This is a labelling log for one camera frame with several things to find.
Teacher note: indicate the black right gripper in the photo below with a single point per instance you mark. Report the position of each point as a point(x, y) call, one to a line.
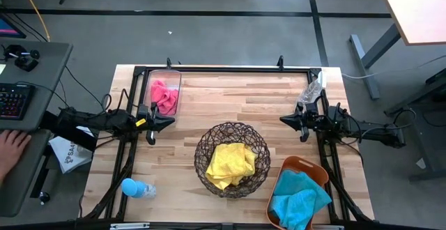
point(310, 120)

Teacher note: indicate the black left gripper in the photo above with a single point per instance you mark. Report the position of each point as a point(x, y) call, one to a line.
point(150, 120)

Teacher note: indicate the yellow microfiber towel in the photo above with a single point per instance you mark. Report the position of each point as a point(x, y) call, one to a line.
point(226, 165)
point(250, 160)

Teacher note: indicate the light blue microfiber towel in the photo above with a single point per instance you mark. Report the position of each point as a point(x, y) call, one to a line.
point(294, 210)

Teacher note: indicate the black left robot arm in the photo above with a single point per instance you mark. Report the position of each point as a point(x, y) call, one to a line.
point(104, 120)

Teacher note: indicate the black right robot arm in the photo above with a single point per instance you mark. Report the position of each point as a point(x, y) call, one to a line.
point(376, 129)

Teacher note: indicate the yellow tag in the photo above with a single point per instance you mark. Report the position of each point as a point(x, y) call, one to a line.
point(140, 122)

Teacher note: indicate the clear plastic bottle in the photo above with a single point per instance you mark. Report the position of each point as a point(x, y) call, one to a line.
point(308, 94)

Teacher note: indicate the clear plastic container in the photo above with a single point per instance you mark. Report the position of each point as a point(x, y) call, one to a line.
point(174, 76)

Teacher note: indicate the orange plastic basket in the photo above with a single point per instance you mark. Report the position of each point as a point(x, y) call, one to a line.
point(315, 167)

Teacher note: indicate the black clamp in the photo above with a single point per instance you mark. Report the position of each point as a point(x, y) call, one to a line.
point(169, 62)
point(280, 61)

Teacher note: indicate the blue plastic bottle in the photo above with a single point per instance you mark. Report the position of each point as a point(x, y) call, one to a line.
point(134, 188)

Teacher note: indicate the grey table leg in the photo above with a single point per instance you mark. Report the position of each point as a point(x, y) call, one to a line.
point(366, 66)

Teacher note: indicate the black desk beam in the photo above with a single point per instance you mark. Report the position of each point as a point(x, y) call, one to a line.
point(69, 137)

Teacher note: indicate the white paper bag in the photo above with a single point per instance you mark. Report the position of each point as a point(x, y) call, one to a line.
point(68, 153)

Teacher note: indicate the grey side desk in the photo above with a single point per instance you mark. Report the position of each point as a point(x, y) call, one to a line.
point(21, 195)
point(45, 73)

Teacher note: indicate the dark grey stand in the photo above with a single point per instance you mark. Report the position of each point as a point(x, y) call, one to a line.
point(432, 136)

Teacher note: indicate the black knob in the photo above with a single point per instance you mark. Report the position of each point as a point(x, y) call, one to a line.
point(44, 197)

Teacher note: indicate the backlit black keyboard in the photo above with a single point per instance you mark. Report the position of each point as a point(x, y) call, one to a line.
point(14, 101)

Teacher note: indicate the black desk gadget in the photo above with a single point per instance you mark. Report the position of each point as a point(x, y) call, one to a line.
point(24, 61)

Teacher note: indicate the person's hand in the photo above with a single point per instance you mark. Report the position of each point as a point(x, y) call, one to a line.
point(12, 150)

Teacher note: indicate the white table top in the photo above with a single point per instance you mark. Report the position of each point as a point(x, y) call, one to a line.
point(418, 7)

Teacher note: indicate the computer monitor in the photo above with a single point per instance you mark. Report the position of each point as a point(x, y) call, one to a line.
point(8, 28)

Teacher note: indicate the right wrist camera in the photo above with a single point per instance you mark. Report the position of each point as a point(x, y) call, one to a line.
point(336, 115)

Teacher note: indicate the black metal table frame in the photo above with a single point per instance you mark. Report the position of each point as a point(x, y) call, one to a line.
point(226, 69)

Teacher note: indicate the silver metal bracket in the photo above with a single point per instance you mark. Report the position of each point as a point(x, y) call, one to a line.
point(129, 226)

